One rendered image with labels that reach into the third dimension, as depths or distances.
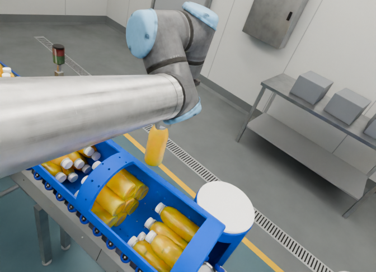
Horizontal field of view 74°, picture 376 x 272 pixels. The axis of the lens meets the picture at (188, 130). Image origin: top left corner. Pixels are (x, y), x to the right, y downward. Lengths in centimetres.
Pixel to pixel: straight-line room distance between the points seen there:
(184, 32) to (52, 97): 37
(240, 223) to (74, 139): 98
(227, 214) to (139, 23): 89
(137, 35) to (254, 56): 361
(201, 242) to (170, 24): 61
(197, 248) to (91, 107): 62
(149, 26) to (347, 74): 339
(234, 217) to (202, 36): 81
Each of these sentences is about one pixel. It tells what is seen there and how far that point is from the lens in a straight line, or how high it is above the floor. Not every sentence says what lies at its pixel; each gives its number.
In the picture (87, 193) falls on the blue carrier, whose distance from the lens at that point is 94.
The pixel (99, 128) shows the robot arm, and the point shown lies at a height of 173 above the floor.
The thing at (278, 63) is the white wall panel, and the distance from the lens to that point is 395.
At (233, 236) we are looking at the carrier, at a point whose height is 101.
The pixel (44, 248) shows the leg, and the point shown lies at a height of 24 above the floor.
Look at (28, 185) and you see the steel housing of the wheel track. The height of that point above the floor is 87.
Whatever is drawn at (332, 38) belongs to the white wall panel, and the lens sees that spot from 376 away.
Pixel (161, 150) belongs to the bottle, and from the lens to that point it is 87.
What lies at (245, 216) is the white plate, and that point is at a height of 104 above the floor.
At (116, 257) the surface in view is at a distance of 109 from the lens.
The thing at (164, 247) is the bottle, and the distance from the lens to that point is 90.
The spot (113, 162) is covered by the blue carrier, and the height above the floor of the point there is 123.
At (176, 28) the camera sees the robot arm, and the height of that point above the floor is 177.
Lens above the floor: 191
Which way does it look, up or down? 35 degrees down
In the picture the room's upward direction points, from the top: 19 degrees clockwise
